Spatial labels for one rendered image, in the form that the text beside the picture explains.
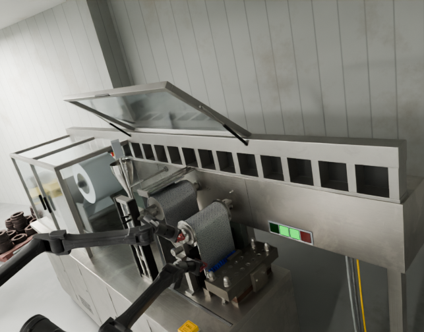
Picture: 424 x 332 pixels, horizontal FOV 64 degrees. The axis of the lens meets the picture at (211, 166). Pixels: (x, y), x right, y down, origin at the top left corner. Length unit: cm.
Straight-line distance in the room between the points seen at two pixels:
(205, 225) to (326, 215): 59
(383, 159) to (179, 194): 107
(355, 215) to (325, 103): 197
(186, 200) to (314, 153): 81
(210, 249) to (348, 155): 85
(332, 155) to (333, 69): 191
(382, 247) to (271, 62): 228
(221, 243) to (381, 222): 81
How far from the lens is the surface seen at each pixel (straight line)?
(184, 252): 179
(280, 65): 335
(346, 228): 153
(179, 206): 190
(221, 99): 367
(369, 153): 134
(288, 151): 150
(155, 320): 187
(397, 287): 182
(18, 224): 573
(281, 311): 199
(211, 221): 176
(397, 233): 144
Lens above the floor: 210
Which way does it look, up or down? 19 degrees down
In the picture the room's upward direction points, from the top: 13 degrees counter-clockwise
